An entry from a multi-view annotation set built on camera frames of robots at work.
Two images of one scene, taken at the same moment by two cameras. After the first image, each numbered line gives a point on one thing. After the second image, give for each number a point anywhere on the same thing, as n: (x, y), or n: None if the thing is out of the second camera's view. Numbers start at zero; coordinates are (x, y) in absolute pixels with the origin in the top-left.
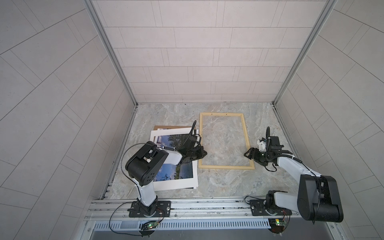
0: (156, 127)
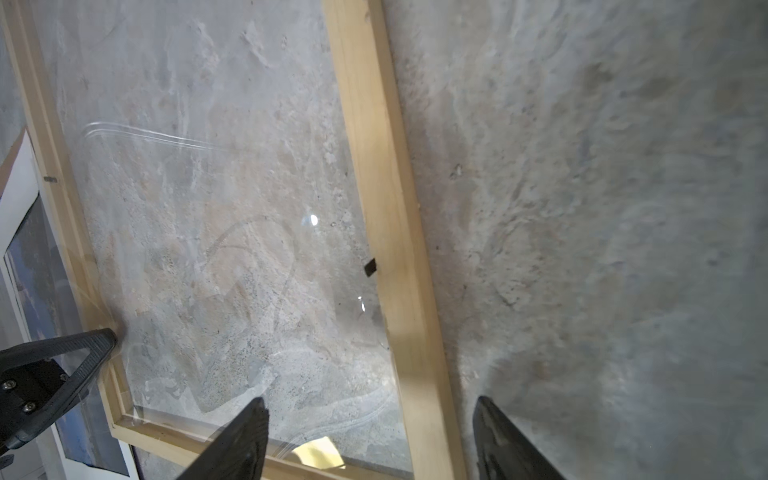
0: (5, 171)
